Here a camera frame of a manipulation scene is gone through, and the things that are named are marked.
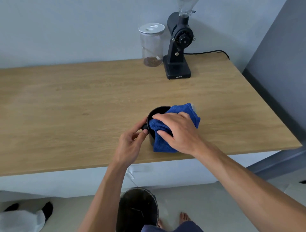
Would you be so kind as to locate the person's right hand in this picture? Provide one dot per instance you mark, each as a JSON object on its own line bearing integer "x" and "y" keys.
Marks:
{"x": 184, "y": 133}

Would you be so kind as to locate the person's left hand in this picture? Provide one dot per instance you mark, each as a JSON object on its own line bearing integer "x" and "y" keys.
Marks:
{"x": 129, "y": 145}

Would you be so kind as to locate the blue cloth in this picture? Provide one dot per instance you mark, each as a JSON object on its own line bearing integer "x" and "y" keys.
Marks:
{"x": 162, "y": 144}

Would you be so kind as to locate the black knock box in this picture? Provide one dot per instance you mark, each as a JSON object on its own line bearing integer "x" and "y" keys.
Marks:
{"x": 159, "y": 111}

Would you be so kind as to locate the person's left forearm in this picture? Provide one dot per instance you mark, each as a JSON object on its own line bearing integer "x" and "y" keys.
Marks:
{"x": 107, "y": 198}

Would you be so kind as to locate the person's right forearm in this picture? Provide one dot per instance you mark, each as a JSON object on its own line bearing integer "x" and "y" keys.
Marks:
{"x": 251, "y": 191}

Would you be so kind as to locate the person's right foot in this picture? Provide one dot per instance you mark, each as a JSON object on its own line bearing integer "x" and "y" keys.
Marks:
{"x": 184, "y": 217}

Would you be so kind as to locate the person's foot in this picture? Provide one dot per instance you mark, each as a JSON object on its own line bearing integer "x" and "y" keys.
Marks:
{"x": 184, "y": 217}
{"x": 160, "y": 224}

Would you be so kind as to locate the person's left foot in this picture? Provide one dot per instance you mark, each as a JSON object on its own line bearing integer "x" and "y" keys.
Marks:
{"x": 160, "y": 224}

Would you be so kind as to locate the person's navy shirt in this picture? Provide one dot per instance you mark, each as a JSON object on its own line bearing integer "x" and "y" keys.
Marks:
{"x": 184, "y": 227}

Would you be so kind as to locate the dark metal trash bin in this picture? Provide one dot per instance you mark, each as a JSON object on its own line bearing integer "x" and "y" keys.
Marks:
{"x": 137, "y": 210}

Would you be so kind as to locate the black coffee grinder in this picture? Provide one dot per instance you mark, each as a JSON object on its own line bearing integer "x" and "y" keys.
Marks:
{"x": 177, "y": 64}

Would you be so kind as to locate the white cabinet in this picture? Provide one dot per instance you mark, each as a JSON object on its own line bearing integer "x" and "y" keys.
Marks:
{"x": 59, "y": 181}

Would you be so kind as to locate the clear jar with white lid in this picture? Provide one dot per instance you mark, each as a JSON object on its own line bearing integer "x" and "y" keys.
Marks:
{"x": 151, "y": 45}

